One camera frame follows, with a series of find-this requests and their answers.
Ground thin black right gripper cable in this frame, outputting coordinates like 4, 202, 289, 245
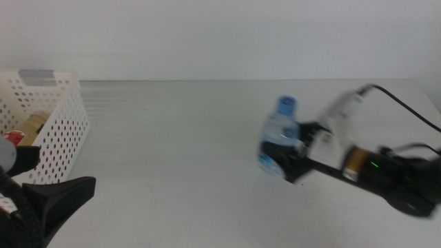
378, 143, 441, 156

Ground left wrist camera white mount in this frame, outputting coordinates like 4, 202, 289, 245
0, 136, 17, 173

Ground yellow tea bottle clear cap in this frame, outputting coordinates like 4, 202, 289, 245
2, 110, 51, 147

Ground thick black right camera cable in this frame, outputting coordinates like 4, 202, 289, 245
356, 83, 441, 134

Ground white perforated plastic basket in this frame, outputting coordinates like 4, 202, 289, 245
0, 70, 91, 186

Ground red soda can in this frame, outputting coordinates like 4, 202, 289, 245
32, 118, 83, 183

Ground clear water bottle blue cap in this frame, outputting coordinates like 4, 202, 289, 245
257, 95, 301, 180

